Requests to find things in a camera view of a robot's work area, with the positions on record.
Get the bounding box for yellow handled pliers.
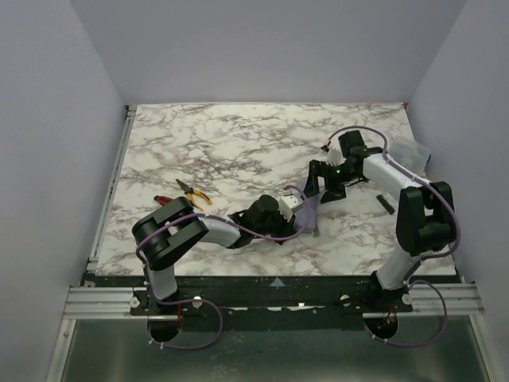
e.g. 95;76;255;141
176;179;212;210

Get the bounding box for black comb strip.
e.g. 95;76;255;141
376;194;395;215

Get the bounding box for aluminium frame rail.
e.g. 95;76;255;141
63;287;134;320

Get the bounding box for red black cutter tool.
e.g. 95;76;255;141
153;195;173;205

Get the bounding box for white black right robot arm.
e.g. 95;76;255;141
303;126;460;295

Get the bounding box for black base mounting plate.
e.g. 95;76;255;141
81;274;412;334

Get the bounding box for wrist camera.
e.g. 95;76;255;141
278;194;304;220
325;141;344;166

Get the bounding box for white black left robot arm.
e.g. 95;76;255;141
131;194;302;300

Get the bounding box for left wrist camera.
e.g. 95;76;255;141
278;194;304;220

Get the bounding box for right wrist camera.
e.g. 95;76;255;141
325;141;344;166

